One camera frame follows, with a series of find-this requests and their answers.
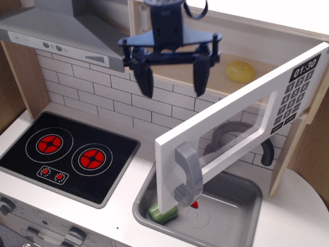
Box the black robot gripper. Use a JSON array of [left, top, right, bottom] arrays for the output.
[[119, 5, 222, 98]]

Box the white toy microwave door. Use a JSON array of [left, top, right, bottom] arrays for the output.
[[155, 42, 328, 213]]

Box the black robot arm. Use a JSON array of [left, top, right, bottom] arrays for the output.
[[119, 1, 222, 98]]

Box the wooden microwave cabinet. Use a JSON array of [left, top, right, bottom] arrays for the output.
[[127, 0, 329, 199]]

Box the white door catch block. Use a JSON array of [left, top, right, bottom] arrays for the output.
[[138, 5, 151, 32]]

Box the yellow toy lemon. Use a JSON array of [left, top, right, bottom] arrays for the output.
[[226, 60, 255, 83]]

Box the black toy stove top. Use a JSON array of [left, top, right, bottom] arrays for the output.
[[1, 112, 140, 209]]

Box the grey toy range hood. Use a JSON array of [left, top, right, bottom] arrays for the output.
[[1, 1, 125, 72]]

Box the dark grey toy faucet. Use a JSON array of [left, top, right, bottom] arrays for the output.
[[203, 121, 275, 166]]

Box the red toy chili pepper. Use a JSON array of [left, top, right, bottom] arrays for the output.
[[191, 201, 198, 208]]

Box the green toy bell pepper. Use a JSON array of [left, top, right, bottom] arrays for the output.
[[148, 203, 178, 224]]

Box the grey toy sink basin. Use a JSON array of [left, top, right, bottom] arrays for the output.
[[133, 167, 262, 246]]

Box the grey oven knob right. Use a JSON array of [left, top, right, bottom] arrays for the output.
[[65, 227, 87, 246]]

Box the grey oven knob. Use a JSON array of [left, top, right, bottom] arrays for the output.
[[0, 197, 16, 216], [65, 227, 87, 246]]

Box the grey oven knob left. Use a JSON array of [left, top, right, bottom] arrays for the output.
[[0, 197, 16, 216]]

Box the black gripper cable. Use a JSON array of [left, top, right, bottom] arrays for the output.
[[182, 0, 209, 20]]

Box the grey microwave door handle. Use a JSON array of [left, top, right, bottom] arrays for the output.
[[174, 142, 203, 207]]

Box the grey oven door handle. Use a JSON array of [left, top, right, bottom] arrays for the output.
[[25, 226, 75, 247]]

